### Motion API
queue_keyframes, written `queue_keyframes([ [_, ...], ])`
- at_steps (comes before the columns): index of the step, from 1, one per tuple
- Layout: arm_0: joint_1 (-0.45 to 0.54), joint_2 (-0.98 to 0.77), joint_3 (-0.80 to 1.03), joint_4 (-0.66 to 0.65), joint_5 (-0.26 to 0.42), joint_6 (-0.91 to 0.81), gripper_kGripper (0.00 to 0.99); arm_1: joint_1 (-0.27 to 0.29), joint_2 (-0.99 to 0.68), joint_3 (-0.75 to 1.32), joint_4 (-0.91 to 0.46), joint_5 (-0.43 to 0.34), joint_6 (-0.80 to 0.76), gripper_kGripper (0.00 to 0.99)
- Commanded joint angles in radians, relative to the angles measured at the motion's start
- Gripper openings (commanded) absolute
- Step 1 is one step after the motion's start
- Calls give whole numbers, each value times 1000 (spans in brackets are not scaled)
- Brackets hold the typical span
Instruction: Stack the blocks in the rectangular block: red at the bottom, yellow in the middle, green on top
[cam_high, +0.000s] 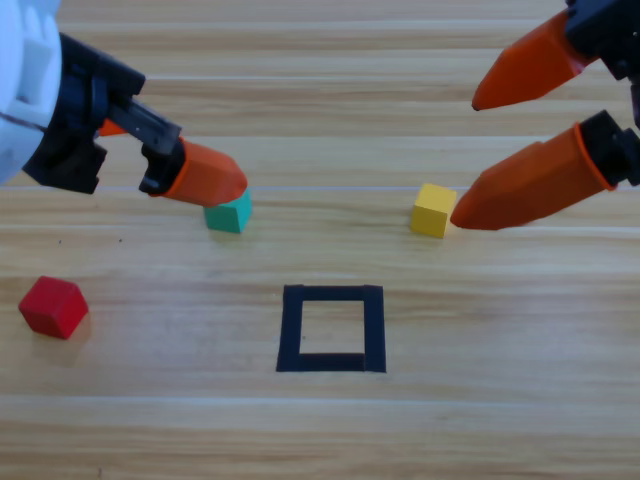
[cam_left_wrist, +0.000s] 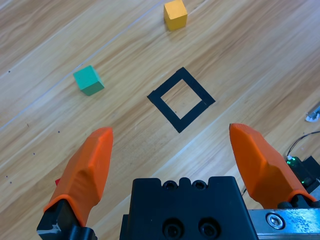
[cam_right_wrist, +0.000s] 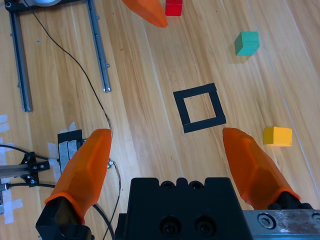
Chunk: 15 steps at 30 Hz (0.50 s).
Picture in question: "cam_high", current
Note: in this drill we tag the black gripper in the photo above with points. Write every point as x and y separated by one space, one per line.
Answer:
635 102
75 100

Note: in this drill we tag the green wooden cube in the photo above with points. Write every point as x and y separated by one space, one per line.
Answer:
227 217

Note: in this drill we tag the yellow wooden cube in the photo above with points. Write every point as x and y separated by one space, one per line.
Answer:
430 210

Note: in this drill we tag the red wooden cube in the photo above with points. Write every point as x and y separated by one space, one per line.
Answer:
52 307

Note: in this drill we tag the black tape square outline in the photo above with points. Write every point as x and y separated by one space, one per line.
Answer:
290 330

